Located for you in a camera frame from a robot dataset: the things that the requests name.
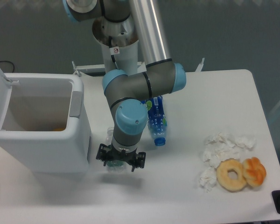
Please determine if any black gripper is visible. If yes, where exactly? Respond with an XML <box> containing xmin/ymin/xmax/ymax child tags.
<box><xmin>96</xmin><ymin>143</ymin><xmax>146</xmax><ymax>172</ymax></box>

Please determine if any clear green label bottle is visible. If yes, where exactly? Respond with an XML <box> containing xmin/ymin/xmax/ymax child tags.
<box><xmin>105</xmin><ymin>127</ymin><xmax>126</xmax><ymax>173</ymax></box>

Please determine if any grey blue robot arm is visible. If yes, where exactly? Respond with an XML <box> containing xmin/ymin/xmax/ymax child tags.
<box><xmin>63</xmin><ymin>0</ymin><xmax>186</xmax><ymax>169</ymax></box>

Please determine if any blue plastic bottle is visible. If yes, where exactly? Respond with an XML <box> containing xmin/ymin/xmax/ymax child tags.
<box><xmin>142</xmin><ymin>96</ymin><xmax>168</xmax><ymax>147</ymax></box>

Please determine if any white open trash bin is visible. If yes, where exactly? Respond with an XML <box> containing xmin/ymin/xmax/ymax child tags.
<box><xmin>0</xmin><ymin>69</ymin><xmax>91</xmax><ymax>173</ymax></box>

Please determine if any crumpled white tissue lower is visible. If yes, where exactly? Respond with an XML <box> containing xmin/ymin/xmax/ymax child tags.
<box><xmin>199</xmin><ymin>167</ymin><xmax>217</xmax><ymax>192</ymax></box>

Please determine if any crumpled white tissue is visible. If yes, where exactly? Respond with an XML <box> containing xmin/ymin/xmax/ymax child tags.
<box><xmin>202</xmin><ymin>132</ymin><xmax>257</xmax><ymax>168</ymax></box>
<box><xmin>199</xmin><ymin>167</ymin><xmax>217</xmax><ymax>192</ymax></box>

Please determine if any crumpled white tissue upper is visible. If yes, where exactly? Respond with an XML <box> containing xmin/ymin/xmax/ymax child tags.
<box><xmin>202</xmin><ymin>132</ymin><xmax>257</xmax><ymax>168</ymax></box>

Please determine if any orange glazed twisted bun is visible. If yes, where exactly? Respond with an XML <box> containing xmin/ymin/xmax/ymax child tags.
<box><xmin>242</xmin><ymin>157</ymin><xmax>266</xmax><ymax>187</ymax></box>

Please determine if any plain ring donut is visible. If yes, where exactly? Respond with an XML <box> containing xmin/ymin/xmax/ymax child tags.
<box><xmin>216</xmin><ymin>159</ymin><xmax>246</xmax><ymax>192</ymax></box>

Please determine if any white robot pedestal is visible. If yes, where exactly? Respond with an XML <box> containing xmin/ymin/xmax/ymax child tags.
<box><xmin>92</xmin><ymin>16</ymin><xmax>139</xmax><ymax>75</ymax></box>

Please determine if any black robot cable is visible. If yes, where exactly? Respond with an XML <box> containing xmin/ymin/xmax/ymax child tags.
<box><xmin>108</xmin><ymin>35</ymin><xmax>119</xmax><ymax>70</ymax></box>

